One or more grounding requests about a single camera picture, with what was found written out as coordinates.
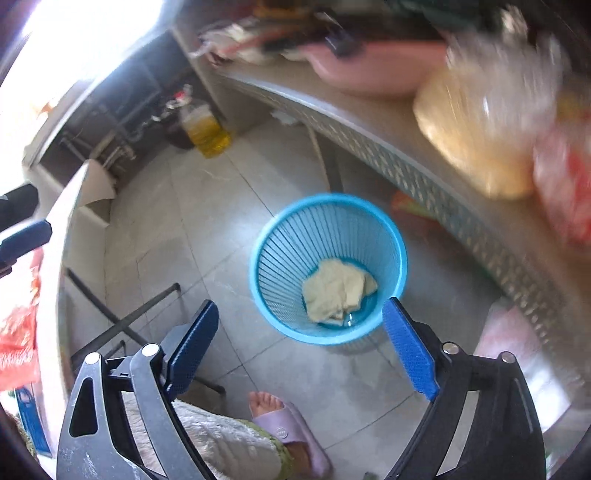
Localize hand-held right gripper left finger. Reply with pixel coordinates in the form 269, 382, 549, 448
56, 299, 220, 480

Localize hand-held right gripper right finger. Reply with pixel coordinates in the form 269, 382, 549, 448
381, 296, 549, 480

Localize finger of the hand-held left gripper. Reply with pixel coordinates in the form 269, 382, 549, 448
0, 219, 52, 278
0, 184, 41, 230

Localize red snack packet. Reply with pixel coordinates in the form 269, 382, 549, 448
0, 249, 44, 393

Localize blue plastic waste basket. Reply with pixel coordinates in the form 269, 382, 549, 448
249, 194, 409, 356

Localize blue and white box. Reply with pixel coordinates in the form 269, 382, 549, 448
16, 385, 51, 455

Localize kitchen counter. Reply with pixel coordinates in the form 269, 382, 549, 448
21, 0, 195, 176

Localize person's foot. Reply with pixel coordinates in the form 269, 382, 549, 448
248, 391, 324, 467

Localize crumpled cream paper towel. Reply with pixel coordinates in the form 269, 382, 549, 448
301, 258, 379, 324

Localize person's leg in cream pants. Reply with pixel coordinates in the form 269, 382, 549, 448
124, 397, 294, 480

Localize lilac slipper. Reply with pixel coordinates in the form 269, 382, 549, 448
252, 401, 334, 480

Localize grey drain pipes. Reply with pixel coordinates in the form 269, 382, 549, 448
58, 104, 160, 174

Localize orange plastic bag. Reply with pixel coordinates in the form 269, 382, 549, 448
390, 191, 439, 227

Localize dark glass jar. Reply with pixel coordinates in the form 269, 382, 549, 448
164, 99, 197, 151

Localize wooden shelf leg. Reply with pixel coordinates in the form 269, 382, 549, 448
309, 127, 345, 195

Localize yellow cooking oil bottle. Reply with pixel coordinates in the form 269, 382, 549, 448
178, 88, 234, 160

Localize clear bag of yellow grain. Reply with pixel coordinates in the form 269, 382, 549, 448
413, 28, 568, 199

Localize red plastic bag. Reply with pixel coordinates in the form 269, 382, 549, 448
533, 92, 591, 250

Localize white plastic bag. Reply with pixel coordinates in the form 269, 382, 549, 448
198, 21, 278, 63

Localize pink plastic basin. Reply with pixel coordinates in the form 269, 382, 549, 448
281, 28, 451, 97

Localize black folding table frame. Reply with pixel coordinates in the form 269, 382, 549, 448
65, 268, 228, 402

